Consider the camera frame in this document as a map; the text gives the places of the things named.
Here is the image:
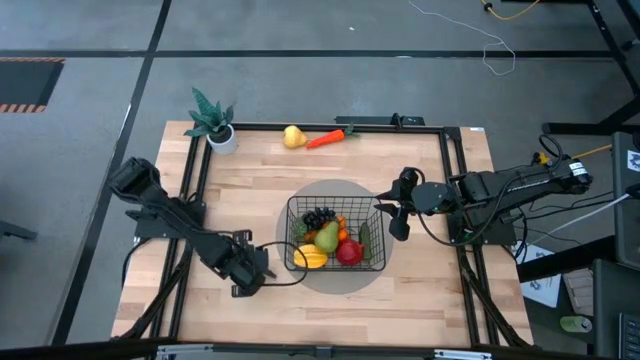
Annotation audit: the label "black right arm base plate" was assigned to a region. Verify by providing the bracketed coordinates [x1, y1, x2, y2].
[447, 212, 517, 247]

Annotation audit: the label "black desk leg frame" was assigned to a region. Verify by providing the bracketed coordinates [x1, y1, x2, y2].
[542, 0, 640, 136]

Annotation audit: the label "black keyboard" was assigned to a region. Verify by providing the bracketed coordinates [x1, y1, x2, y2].
[618, 312, 640, 359]

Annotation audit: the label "red pomegranate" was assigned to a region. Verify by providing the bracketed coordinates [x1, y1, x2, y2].
[335, 237, 365, 267]

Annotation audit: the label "white floor cable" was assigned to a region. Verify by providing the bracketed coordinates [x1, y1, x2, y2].
[408, 0, 517, 77]

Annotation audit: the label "black grape bunch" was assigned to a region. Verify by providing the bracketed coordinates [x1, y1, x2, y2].
[301, 206, 337, 232]

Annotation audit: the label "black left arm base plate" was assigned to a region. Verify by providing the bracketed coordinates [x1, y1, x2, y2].
[133, 198, 207, 240]

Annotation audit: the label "white paper sheet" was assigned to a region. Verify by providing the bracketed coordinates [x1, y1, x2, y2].
[518, 243, 564, 309]

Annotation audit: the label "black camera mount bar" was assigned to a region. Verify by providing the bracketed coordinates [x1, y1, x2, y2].
[334, 112, 426, 127]

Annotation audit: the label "black equipment case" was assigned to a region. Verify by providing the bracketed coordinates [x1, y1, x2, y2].
[593, 258, 640, 359]

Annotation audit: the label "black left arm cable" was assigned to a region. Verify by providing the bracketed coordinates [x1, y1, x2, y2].
[254, 241, 309, 288]

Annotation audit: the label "green cucumber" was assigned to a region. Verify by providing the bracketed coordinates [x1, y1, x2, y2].
[358, 221, 374, 261]

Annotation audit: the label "grey round mat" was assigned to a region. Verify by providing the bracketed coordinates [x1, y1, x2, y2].
[274, 178, 396, 295]

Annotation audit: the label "yellow floor cable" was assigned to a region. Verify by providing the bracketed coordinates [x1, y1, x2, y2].
[480, 0, 541, 22]

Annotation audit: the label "black beam with silver brackets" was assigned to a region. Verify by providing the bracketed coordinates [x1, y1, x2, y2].
[0, 339, 640, 360]

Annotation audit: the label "yellow banana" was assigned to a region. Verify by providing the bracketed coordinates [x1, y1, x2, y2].
[292, 243, 330, 270]

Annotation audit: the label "black table frame rails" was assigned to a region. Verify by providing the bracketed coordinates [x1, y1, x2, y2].
[113, 122, 534, 350]

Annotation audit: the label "green pear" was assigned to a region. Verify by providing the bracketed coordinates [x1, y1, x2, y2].
[313, 220, 341, 254]

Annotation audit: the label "cardboard piece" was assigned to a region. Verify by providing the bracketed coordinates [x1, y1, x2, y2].
[563, 268, 596, 316]

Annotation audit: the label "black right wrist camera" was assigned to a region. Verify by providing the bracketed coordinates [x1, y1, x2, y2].
[399, 167, 421, 195]

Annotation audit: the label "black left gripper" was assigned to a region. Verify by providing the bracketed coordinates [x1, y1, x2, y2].
[215, 228, 277, 299]

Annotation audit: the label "black computer tower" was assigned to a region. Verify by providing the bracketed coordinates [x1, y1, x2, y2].
[612, 130, 640, 271]

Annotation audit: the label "black wire basket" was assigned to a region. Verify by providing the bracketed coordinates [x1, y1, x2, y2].
[283, 195, 387, 273]

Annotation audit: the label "hazard-striped floor hatch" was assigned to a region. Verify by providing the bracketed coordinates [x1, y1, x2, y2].
[0, 57, 66, 114]

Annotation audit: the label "potted plant in white pot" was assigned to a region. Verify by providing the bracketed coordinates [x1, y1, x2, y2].
[183, 87, 239, 156]

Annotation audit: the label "orange carrot with green top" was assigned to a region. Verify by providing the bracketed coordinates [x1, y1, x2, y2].
[305, 123, 361, 150]

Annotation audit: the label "yellow pear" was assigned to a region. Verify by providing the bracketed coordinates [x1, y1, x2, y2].
[283, 124, 309, 150]

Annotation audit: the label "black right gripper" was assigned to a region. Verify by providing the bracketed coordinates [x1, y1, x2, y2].
[373, 182, 454, 242]

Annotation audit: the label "green can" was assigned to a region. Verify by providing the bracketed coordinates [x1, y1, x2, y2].
[559, 315, 594, 334]

